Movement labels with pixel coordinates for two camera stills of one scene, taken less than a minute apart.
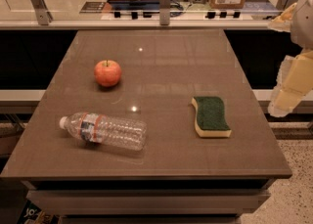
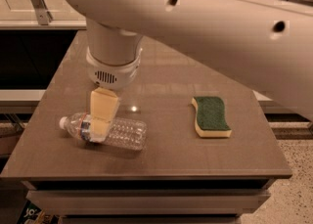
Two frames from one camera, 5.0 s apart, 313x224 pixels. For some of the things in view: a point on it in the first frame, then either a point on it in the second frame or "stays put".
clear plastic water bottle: x=98 y=128 stays put
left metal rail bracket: x=42 y=15 stays put
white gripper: x=303 y=22 to x=112 y=72
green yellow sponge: x=209 y=117 stays put
